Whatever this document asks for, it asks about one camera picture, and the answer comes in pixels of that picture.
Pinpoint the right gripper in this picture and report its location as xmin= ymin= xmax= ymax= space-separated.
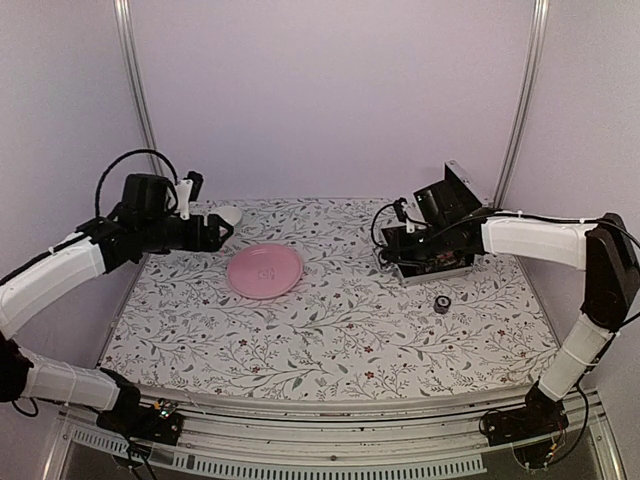
xmin=383 ymin=222 xmax=450 ymax=266

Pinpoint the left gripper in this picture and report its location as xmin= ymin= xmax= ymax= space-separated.
xmin=140 ymin=213 xmax=235 ymax=253

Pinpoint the aluminium poker case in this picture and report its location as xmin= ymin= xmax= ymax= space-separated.
xmin=370 ymin=160 xmax=494 ymax=286

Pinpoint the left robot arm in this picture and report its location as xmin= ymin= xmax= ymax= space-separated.
xmin=1 ymin=171 xmax=242 ymax=434

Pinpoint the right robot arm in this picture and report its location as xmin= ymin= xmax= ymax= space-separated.
xmin=372 ymin=210 xmax=639 ymax=436

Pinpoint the white bowl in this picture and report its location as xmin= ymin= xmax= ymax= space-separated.
xmin=217 ymin=205 xmax=243 ymax=226

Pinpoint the pink plate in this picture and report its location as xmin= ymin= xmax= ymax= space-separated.
xmin=227 ymin=244 xmax=303 ymax=300

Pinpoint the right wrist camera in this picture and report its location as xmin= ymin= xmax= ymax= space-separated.
xmin=393 ymin=180 xmax=483 ymax=229

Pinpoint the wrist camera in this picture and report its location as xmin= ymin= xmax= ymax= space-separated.
xmin=176 ymin=171 xmax=204 ymax=220
xmin=393 ymin=180 xmax=483 ymax=229

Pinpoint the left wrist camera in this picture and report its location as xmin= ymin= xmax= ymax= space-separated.
xmin=176 ymin=171 xmax=204 ymax=220

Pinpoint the front aluminium rail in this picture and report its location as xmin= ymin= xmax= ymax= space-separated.
xmin=47 ymin=387 xmax=626 ymax=479

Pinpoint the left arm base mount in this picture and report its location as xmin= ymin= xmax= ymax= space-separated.
xmin=96 ymin=398 xmax=185 ymax=446

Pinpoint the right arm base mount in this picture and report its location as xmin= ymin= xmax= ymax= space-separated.
xmin=478 ymin=407 xmax=569 ymax=470

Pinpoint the right aluminium frame post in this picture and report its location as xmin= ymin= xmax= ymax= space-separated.
xmin=493 ymin=0 xmax=550 ymax=207

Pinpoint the aluminium frame post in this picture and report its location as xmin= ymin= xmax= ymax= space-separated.
xmin=113 ymin=0 xmax=158 ymax=150
xmin=493 ymin=0 xmax=550 ymax=207

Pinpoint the left aluminium frame post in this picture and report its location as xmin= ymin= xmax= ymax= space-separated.
xmin=113 ymin=0 xmax=158 ymax=150

